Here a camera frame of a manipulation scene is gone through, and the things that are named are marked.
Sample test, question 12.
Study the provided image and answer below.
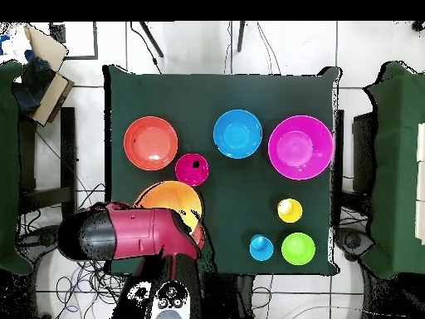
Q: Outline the large orange bowl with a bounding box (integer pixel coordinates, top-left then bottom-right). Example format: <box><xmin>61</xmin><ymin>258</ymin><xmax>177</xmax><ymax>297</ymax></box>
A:
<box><xmin>133</xmin><ymin>179</ymin><xmax>204</xmax><ymax>233</ymax></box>

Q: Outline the small red-orange bowl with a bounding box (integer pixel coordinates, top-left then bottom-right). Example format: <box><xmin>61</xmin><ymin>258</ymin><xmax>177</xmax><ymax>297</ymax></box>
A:
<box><xmin>190</xmin><ymin>222</ymin><xmax>207</xmax><ymax>250</ymax></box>

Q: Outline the small crimson bowl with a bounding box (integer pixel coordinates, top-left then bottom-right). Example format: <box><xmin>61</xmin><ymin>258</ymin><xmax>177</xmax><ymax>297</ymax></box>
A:
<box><xmin>174</xmin><ymin>152</ymin><xmax>210</xmax><ymax>188</ymax></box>

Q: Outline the blue bowl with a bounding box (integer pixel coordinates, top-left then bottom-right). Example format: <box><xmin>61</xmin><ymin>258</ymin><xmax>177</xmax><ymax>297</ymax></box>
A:
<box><xmin>212</xmin><ymin>109</ymin><xmax>263</xmax><ymax>160</ymax></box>

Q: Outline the wide red-orange bowl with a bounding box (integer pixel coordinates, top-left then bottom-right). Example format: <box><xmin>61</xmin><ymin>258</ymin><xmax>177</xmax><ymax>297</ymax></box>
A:
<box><xmin>123</xmin><ymin>115</ymin><xmax>179</xmax><ymax>172</ymax></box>

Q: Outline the dark green tablecloth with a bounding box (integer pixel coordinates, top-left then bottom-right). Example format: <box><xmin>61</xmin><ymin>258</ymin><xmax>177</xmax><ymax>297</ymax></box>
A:
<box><xmin>103</xmin><ymin>64</ymin><xmax>340</xmax><ymax>277</ymax></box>

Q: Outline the yellow cup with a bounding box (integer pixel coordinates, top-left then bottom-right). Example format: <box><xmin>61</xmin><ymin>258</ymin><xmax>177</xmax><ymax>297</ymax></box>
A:
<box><xmin>277</xmin><ymin>198</ymin><xmax>304</xmax><ymax>224</ymax></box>

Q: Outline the blue cup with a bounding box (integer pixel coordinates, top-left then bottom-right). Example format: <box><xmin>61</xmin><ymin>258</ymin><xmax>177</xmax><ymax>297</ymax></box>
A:
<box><xmin>249</xmin><ymin>233</ymin><xmax>275</xmax><ymax>263</ymax></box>

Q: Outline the large magenta bowl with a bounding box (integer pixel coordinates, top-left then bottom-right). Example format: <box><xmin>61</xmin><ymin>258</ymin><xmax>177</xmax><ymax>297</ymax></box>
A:
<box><xmin>267</xmin><ymin>115</ymin><xmax>335</xmax><ymax>181</ymax></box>

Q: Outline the green bowl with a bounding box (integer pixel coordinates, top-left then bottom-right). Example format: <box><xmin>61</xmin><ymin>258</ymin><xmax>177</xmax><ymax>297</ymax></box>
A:
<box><xmin>281</xmin><ymin>232</ymin><xmax>316</xmax><ymax>266</ymax></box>

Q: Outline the black tripod leg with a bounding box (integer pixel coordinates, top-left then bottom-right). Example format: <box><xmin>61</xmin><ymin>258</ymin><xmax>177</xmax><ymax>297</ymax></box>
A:
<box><xmin>236</xmin><ymin>21</ymin><xmax>247</xmax><ymax>53</ymax></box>
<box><xmin>139</xmin><ymin>21</ymin><xmax>165</xmax><ymax>58</ymax></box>

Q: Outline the black cabinet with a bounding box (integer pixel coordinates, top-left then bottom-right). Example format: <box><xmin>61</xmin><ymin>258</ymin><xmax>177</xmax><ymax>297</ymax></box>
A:
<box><xmin>351</xmin><ymin>111</ymin><xmax>378</xmax><ymax>194</ymax></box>

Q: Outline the dark green side cloth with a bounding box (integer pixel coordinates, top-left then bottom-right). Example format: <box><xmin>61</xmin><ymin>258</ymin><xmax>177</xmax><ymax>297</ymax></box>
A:
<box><xmin>0</xmin><ymin>60</ymin><xmax>34</xmax><ymax>277</ymax></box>
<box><xmin>363</xmin><ymin>60</ymin><xmax>425</xmax><ymax>280</ymax></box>

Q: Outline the dark blue cloth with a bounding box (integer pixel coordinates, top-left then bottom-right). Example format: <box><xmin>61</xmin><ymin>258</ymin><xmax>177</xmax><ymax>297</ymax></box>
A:
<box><xmin>12</xmin><ymin>49</ymin><xmax>56</xmax><ymax>114</ymax></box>

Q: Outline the cardboard box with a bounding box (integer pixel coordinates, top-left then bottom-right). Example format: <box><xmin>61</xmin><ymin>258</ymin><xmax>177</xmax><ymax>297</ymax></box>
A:
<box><xmin>12</xmin><ymin>23</ymin><xmax>76</xmax><ymax>128</ymax></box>

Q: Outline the black stool frame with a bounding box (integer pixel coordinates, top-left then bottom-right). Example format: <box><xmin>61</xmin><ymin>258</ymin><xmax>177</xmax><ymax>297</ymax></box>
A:
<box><xmin>17</xmin><ymin>106</ymin><xmax>78</xmax><ymax>225</ymax></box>

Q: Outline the grey pedestal foot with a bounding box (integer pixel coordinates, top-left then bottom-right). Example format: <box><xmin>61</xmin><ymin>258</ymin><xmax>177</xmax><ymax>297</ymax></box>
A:
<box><xmin>334</xmin><ymin>227</ymin><xmax>376</xmax><ymax>262</ymax></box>

